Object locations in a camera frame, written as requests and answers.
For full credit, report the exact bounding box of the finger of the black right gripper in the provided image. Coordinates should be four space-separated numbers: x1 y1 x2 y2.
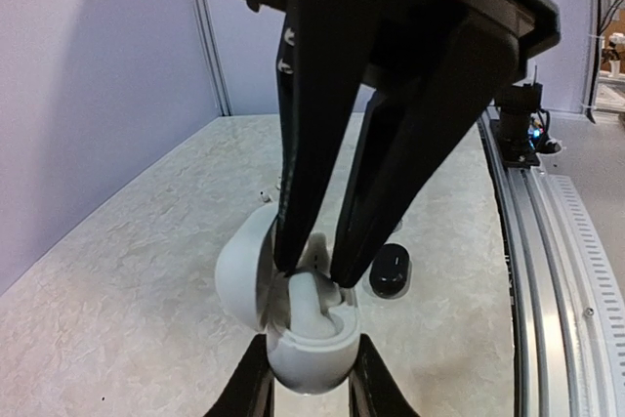
331 13 519 288

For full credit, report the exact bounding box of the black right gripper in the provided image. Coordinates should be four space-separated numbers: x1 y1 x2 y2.
243 0 561 273

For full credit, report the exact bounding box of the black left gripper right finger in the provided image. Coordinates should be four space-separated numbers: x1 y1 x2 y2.
349 334 419 417

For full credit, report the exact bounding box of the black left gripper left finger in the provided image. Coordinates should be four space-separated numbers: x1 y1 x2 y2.
204 334 273 417

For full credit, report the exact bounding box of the white clip earbud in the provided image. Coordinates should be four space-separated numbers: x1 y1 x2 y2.
299 232 330 274
288 271 342 340

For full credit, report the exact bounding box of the white earbud charging case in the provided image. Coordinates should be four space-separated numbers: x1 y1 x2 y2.
215 203 361 395

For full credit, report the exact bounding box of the black earbud charging case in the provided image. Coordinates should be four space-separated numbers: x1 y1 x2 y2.
369 243 411 299

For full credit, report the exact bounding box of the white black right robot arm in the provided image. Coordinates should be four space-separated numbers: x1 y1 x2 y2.
244 0 560 288

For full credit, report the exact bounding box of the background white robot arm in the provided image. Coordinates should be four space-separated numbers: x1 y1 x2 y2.
602 32 624 78

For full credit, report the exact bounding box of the left aluminium frame post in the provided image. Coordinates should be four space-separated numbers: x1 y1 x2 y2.
193 0 233 116

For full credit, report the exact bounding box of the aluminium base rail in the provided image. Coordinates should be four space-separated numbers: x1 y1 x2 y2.
479 108 624 416

